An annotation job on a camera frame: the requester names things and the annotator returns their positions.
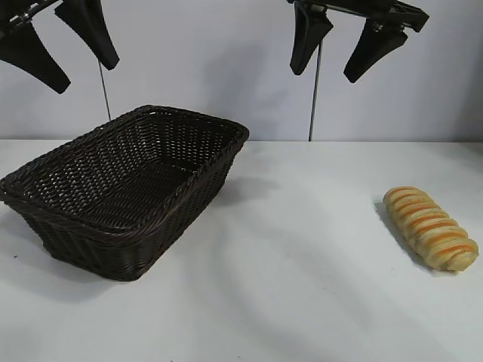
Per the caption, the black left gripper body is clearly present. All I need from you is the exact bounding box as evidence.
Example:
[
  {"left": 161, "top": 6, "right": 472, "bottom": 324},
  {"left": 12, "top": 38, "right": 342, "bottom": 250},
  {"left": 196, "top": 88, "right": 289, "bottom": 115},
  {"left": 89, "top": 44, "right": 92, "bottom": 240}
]
[{"left": 0, "top": 0, "right": 61, "bottom": 38}]

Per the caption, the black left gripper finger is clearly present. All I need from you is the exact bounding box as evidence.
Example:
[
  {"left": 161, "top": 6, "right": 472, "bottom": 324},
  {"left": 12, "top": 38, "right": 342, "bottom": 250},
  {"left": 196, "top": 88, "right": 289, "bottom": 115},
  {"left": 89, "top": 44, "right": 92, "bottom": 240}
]
[
  {"left": 54, "top": 0, "right": 121, "bottom": 72},
  {"left": 0, "top": 28, "right": 72, "bottom": 96}
]

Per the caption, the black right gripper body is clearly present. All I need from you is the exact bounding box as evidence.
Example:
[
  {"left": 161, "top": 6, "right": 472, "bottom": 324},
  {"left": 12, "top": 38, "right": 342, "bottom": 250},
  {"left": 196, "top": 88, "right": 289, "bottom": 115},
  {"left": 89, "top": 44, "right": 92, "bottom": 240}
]
[{"left": 286, "top": 0, "right": 430, "bottom": 33}]

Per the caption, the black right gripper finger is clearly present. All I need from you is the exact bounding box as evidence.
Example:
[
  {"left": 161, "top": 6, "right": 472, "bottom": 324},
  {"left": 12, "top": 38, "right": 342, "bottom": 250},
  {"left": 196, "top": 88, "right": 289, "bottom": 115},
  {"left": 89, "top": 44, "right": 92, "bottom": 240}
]
[
  {"left": 289, "top": 5, "right": 335, "bottom": 75},
  {"left": 343, "top": 17, "right": 409, "bottom": 84}
]

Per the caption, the dark brown wicker basket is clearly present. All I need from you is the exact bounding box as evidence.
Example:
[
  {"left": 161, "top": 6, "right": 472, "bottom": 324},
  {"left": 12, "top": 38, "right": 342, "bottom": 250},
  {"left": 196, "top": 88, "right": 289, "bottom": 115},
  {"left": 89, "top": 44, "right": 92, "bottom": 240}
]
[{"left": 0, "top": 104, "right": 251, "bottom": 282}]

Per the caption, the long striped bread loaf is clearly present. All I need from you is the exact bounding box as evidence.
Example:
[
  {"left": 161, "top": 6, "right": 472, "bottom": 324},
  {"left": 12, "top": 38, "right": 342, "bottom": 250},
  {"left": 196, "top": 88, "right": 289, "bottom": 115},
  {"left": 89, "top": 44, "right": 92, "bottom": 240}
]
[{"left": 383, "top": 186, "right": 479, "bottom": 272}]

